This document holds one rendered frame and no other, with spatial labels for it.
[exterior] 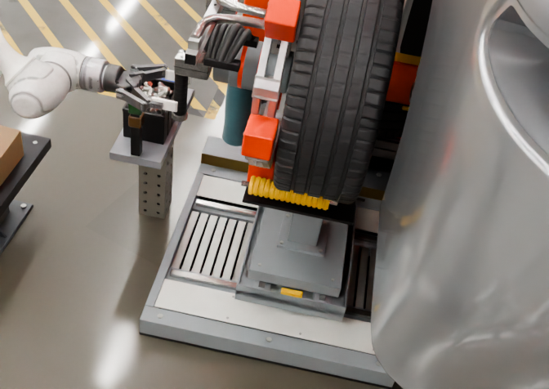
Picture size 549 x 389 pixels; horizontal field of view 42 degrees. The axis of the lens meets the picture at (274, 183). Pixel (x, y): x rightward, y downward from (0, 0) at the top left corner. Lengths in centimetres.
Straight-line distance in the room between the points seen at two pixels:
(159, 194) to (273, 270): 59
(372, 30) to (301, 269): 90
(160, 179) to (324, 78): 107
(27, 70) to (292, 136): 66
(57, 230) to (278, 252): 84
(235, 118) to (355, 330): 79
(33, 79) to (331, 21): 73
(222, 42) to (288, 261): 84
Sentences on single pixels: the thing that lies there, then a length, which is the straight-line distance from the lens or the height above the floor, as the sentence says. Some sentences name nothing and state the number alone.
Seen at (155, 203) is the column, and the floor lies 7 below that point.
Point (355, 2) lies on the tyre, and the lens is 177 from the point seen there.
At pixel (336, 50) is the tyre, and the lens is 171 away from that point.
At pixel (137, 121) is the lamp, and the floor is 60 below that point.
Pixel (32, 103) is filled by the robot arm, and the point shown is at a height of 88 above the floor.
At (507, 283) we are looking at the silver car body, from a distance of 106.
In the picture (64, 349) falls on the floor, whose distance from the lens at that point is 237.
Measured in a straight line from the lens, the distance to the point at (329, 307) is 233.
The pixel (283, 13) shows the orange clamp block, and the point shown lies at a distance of 170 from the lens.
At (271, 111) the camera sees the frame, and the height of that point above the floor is 90.
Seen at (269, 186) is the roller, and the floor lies 53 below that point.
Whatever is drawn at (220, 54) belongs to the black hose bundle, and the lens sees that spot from 179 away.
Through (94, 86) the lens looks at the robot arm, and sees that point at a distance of 195.
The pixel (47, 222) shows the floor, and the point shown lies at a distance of 274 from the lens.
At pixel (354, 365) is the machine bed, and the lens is 230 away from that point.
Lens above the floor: 194
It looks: 41 degrees down
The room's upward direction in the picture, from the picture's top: 10 degrees clockwise
